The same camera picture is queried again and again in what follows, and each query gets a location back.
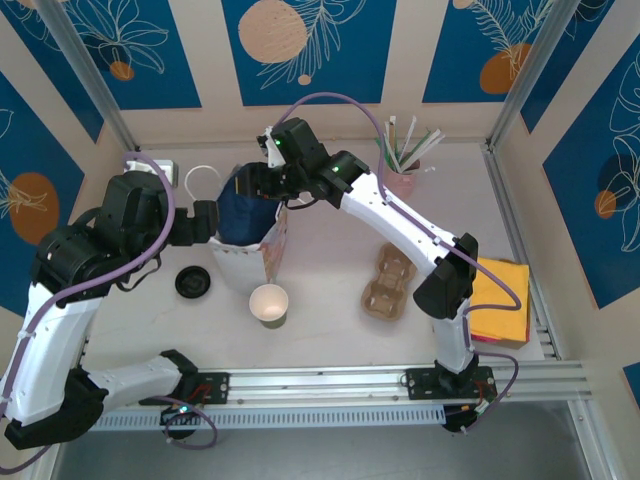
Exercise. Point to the yellow napkin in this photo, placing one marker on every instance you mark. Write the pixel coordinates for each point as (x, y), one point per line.
(500, 300)

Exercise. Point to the green and white straw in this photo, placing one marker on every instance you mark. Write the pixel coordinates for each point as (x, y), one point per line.
(425, 138)

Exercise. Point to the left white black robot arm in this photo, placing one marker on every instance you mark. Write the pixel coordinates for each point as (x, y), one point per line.
(50, 340)

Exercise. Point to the black plastic cup lid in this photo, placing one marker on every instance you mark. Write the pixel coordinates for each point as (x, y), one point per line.
(192, 282)

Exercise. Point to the brown cardboard cup carrier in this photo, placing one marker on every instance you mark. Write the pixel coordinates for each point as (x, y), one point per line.
(385, 300)

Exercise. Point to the pink straw holder cup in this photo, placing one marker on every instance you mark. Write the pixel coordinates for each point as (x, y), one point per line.
(405, 185)

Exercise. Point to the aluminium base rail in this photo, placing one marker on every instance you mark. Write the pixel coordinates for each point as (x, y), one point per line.
(320, 385)

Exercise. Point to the white printed paper gift bag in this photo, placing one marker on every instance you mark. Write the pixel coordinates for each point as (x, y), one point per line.
(235, 270)

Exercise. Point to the dark blue napkin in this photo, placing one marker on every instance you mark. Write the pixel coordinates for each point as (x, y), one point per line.
(245, 220)

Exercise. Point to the green paper cup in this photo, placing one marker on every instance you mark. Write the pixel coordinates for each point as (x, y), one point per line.
(269, 302)

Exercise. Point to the aluminium frame post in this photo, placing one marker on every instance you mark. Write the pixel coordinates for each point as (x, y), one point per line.
(529, 75)
(52, 467)
(91, 75)
(592, 440)

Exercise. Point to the pink napkin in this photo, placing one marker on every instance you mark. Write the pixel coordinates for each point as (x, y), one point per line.
(487, 338)

